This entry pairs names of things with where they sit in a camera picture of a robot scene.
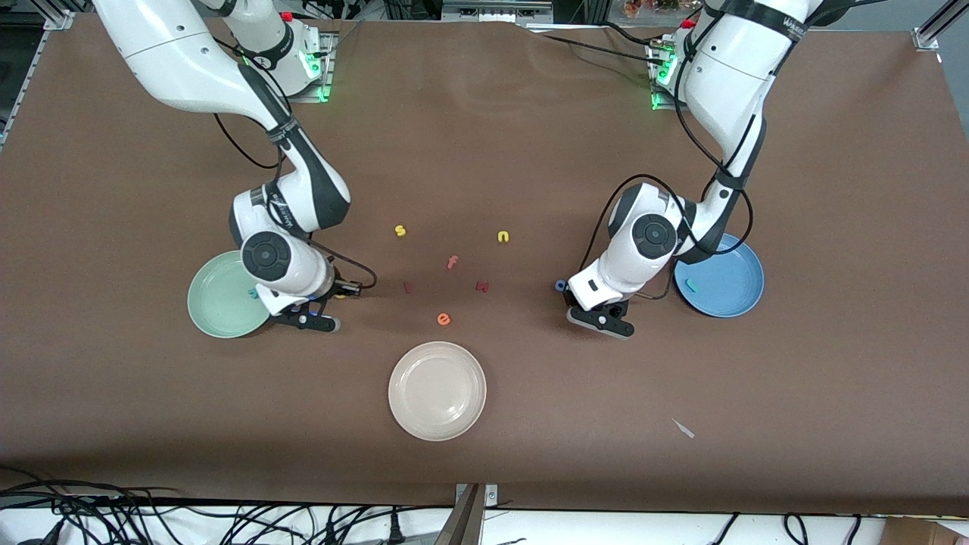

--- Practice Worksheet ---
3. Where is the blue plate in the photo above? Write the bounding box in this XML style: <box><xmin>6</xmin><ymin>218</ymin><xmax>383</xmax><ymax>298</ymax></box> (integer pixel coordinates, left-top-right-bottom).
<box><xmin>673</xmin><ymin>233</ymin><xmax>765</xmax><ymax>319</ymax></box>

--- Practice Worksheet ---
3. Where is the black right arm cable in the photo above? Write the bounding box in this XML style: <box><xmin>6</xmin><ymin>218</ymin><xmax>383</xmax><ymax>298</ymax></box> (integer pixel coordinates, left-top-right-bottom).
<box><xmin>214</xmin><ymin>45</ymin><xmax>379</xmax><ymax>293</ymax></box>

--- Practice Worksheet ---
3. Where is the grey metal bracket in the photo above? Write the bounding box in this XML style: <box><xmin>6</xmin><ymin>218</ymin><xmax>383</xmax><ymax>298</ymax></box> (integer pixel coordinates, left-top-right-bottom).
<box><xmin>435</xmin><ymin>483</ymin><xmax>500</xmax><ymax>545</ymax></box>

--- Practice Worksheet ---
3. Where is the grey power strip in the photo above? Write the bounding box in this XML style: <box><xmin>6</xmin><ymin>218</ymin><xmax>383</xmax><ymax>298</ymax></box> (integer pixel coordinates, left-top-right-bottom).
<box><xmin>441</xmin><ymin>0</ymin><xmax>554</xmax><ymax>22</ymax></box>

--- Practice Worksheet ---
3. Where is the cardboard box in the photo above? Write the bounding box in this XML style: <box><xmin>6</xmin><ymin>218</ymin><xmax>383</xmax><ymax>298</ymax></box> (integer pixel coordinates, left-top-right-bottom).
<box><xmin>882</xmin><ymin>517</ymin><xmax>969</xmax><ymax>545</ymax></box>

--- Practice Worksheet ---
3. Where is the aluminium frame profile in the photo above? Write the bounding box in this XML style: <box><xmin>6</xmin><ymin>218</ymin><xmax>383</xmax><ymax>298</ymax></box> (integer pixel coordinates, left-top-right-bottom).
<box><xmin>912</xmin><ymin>0</ymin><xmax>969</xmax><ymax>51</ymax></box>
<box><xmin>0</xmin><ymin>0</ymin><xmax>74</xmax><ymax>148</ymax></box>

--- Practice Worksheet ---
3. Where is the black cable on table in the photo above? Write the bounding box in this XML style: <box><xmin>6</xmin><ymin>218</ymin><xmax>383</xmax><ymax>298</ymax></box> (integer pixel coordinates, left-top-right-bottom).
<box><xmin>541</xmin><ymin>21</ymin><xmax>667</xmax><ymax>69</ymax></box>

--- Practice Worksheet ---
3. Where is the brown table cover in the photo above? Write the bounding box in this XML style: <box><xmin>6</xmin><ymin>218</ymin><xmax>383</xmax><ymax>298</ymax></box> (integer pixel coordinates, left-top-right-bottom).
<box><xmin>0</xmin><ymin>15</ymin><xmax>969</xmax><ymax>517</ymax></box>

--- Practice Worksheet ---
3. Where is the beige plate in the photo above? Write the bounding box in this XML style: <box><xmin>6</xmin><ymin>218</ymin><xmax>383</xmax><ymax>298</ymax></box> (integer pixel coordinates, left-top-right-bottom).
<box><xmin>388</xmin><ymin>341</ymin><xmax>488</xmax><ymax>442</ymax></box>

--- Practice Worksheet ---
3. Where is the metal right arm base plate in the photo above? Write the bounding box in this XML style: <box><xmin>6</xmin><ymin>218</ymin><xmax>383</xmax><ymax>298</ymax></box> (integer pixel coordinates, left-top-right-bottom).
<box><xmin>284</xmin><ymin>30</ymin><xmax>335</xmax><ymax>104</ymax></box>

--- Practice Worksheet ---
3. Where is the black cable tangle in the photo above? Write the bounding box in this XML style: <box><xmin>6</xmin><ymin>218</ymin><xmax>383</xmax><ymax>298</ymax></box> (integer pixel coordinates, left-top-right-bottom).
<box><xmin>0</xmin><ymin>466</ymin><xmax>455</xmax><ymax>545</ymax></box>

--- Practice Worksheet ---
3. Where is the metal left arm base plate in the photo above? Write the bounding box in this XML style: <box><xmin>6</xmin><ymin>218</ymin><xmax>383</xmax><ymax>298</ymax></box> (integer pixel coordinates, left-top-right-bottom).
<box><xmin>647</xmin><ymin>38</ymin><xmax>690</xmax><ymax>111</ymax></box>

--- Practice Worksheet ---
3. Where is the green plate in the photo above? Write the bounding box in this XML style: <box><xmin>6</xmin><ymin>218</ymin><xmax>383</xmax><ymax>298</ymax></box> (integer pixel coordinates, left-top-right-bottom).
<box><xmin>187</xmin><ymin>250</ymin><xmax>273</xmax><ymax>339</ymax></box>

